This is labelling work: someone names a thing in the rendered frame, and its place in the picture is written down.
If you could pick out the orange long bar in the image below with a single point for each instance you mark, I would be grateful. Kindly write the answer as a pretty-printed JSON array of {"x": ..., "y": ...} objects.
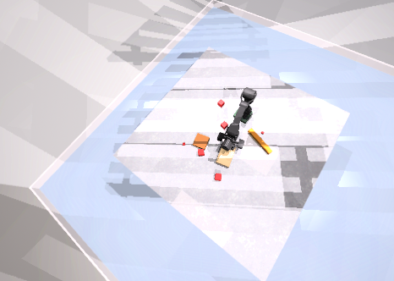
[{"x": 260, "y": 141}]

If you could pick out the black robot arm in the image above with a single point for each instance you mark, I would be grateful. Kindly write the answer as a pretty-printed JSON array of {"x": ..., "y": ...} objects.
[{"x": 244, "y": 110}]

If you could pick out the tan square block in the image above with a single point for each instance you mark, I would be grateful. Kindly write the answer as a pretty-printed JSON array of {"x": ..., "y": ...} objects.
[{"x": 225, "y": 157}]

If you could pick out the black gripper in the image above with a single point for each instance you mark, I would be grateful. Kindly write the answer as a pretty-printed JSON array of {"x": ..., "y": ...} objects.
[{"x": 239, "y": 144}]

